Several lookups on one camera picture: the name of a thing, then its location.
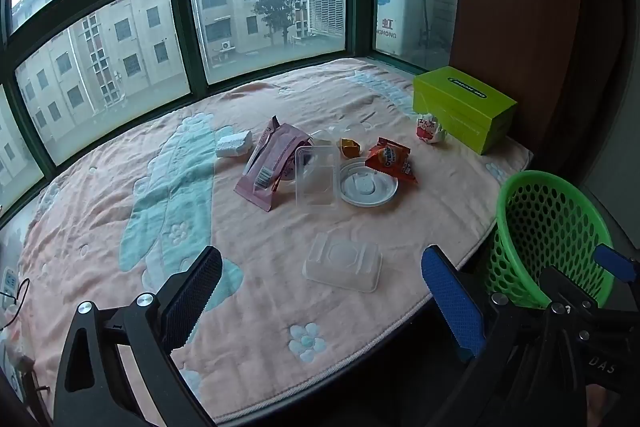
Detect red and white crumpled wrapper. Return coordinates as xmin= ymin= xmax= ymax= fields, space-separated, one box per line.
xmin=416 ymin=114 xmax=448 ymax=145

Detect green window frame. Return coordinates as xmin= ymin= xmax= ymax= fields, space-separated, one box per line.
xmin=0 ymin=0 xmax=461 ymax=218

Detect white round plastic lid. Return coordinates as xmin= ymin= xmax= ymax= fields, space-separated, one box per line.
xmin=339 ymin=158 xmax=399 ymax=208

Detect green plastic mesh basket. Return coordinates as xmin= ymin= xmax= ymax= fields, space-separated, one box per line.
xmin=482 ymin=170 xmax=615 ymax=310

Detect orange snack packet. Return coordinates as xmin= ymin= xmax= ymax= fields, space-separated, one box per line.
xmin=365 ymin=137 xmax=417 ymax=184

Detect brown wooden wardrobe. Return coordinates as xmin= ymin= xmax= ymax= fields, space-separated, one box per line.
xmin=450 ymin=0 xmax=640 ymax=208

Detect green cardboard box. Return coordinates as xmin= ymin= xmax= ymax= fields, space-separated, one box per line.
xmin=412 ymin=67 xmax=518 ymax=156

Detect white power strip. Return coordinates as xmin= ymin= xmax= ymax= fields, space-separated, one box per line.
xmin=0 ymin=269 xmax=21 ymax=310

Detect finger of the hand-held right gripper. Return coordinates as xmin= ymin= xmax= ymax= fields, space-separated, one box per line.
xmin=593 ymin=243 xmax=640 ymax=303
xmin=539 ymin=264 xmax=601 ymax=309

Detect clear plastic tray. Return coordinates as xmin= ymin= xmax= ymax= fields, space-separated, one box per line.
xmin=295 ymin=145 xmax=342 ymax=208

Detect clear plastic lid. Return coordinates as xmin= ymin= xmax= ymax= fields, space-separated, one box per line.
xmin=304 ymin=231 xmax=383 ymax=294

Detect pink printed blanket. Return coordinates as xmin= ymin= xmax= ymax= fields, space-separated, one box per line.
xmin=0 ymin=57 xmax=533 ymax=425

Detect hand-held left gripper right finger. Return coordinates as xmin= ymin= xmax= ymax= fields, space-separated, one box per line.
xmin=421 ymin=245 xmax=591 ymax=427

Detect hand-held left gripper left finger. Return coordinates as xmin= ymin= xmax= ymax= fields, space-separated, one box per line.
xmin=52 ymin=246 xmax=223 ymax=427

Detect black cable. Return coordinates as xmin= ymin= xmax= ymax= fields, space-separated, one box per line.
xmin=0 ymin=278 xmax=31 ymax=333

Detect pink snack wrapper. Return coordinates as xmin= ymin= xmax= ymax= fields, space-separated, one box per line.
xmin=234 ymin=117 xmax=313 ymax=212

